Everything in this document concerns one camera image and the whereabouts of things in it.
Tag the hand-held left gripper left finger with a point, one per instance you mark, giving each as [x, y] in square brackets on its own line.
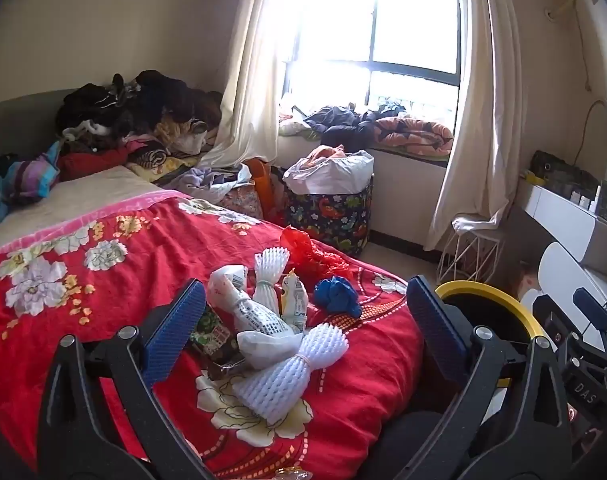
[176, 330]

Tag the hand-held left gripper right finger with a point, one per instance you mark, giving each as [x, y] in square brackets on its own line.
[436, 325]

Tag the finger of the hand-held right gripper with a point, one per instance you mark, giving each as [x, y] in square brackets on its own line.
[591, 307]
[546, 312]

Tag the yellow rimmed black trash bin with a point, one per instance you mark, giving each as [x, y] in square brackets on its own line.
[483, 287]

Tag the small white plastic bag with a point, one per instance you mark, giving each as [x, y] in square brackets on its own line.
[268, 350]

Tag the red plastic bag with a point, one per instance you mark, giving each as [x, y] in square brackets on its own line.
[303, 250]

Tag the green snack packet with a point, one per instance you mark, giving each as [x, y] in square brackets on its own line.
[211, 332]

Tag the orange haired doll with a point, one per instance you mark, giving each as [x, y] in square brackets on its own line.
[527, 282]

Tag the shiny foil wrapper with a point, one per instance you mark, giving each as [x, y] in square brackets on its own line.
[223, 369]

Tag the white printed plastic wrapper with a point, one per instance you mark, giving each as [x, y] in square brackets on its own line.
[256, 317]

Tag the red floral blanket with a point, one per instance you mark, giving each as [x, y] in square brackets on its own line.
[133, 260]

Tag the white desk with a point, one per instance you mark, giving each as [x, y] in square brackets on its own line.
[558, 215]

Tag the small white foam fruit net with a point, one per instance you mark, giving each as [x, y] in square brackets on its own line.
[269, 280]

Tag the white cloth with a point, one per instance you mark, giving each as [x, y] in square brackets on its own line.
[476, 222]

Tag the large white foam fruit net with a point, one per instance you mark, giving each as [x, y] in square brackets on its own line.
[283, 385]

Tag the yellow white packet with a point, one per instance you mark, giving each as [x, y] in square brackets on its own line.
[296, 300]

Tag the yellow item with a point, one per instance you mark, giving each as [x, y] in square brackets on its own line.
[531, 178]

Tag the dark green bag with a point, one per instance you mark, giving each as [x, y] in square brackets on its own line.
[558, 172]

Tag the pink floral fabric bag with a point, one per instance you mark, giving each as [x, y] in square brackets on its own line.
[243, 202]

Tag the dinosaur print laundry basket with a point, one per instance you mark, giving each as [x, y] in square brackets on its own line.
[328, 220]

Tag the lavender cloth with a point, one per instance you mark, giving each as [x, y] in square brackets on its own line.
[203, 180]

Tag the orange bag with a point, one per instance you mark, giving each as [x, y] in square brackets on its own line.
[266, 185]

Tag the beige bed sheet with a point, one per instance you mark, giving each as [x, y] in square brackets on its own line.
[58, 205]

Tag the large white plastic bag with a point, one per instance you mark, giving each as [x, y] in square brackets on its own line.
[333, 172]

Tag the red cloth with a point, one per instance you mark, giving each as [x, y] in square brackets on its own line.
[90, 162]

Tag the striped purple blue cloth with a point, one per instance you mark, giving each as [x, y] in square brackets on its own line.
[33, 175]

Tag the cream curtain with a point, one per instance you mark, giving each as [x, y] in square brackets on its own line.
[483, 110]
[248, 75]

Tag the navy jacket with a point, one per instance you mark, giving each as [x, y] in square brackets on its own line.
[341, 125]

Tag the pile of dark clothes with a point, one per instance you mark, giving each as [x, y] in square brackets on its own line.
[148, 105]

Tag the grey headboard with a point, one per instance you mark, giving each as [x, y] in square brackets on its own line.
[23, 115]

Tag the black framed window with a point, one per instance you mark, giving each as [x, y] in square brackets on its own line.
[413, 25]

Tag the white wall pipe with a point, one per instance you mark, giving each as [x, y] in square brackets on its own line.
[563, 7]

